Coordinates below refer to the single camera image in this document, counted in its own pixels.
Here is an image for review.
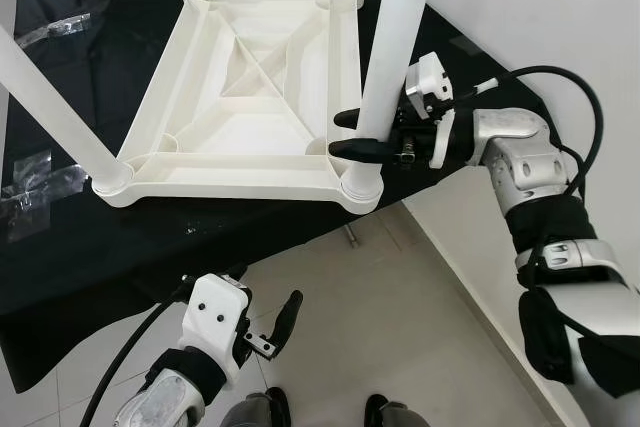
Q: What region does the white plastic table leg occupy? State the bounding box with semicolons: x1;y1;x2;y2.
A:
343;0;442;204
0;22;132;196

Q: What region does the white plastic children table top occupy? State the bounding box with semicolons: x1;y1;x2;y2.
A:
92;0;387;216

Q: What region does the clear plastic tape strip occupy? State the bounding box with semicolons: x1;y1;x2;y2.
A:
0;147;84;244

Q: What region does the clear plastic bag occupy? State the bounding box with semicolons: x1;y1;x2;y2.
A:
15;12;92;49

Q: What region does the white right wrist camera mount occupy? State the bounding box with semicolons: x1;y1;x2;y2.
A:
403;52;460;171

